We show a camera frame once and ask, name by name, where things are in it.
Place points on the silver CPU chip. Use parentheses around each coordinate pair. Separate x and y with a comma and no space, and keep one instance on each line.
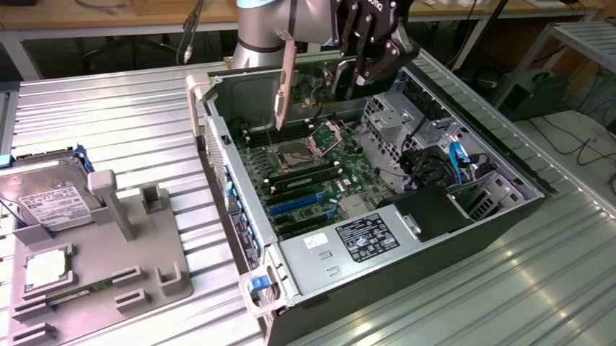
(46,268)

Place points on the metal socket cover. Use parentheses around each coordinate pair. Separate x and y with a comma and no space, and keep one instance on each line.
(329,135)

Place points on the green motherboard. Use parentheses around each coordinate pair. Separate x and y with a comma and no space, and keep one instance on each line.
(356,173)

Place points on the grey parts rack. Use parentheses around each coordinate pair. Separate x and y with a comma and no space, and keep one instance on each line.
(97,259)

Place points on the wooden desk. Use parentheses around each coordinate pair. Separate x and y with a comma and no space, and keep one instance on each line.
(145,14)

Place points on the metal disk bay cage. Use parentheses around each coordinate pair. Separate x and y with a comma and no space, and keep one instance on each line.
(389,122)

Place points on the green RAM stick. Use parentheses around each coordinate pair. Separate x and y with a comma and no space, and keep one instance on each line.
(82,290)

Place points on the CPU socket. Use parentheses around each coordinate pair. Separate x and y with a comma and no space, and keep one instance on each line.
(300,156)

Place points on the grey power supply unit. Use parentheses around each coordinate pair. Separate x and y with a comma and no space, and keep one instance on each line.
(313,266)

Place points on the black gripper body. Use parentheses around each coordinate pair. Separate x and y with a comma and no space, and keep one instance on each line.
(385,16)

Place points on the blue disk carrier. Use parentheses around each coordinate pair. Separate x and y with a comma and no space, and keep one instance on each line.
(85,155)

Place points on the blue case latch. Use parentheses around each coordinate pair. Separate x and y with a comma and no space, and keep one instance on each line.
(257,283)

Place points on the black box device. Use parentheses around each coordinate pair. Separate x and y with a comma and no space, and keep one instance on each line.
(539,93)

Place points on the metal slat frame table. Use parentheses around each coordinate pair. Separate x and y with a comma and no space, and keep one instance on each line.
(587,39)

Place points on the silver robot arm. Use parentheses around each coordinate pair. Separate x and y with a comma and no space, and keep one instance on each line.
(260,32)

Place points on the blue expansion slot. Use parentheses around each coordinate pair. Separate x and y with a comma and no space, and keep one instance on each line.
(294,203)

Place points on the open black PC case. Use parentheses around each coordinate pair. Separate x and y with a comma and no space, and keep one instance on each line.
(385,292)

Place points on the graphics card with metal bracket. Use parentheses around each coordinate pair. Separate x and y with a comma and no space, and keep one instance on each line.
(313,81)

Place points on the silver hard disk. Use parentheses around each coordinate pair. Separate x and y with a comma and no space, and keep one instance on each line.
(49,202)

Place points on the RAM stick with black chips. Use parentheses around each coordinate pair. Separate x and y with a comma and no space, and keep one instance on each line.
(308,182)

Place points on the black air shroud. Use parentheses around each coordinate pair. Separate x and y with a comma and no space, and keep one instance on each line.
(424,212)

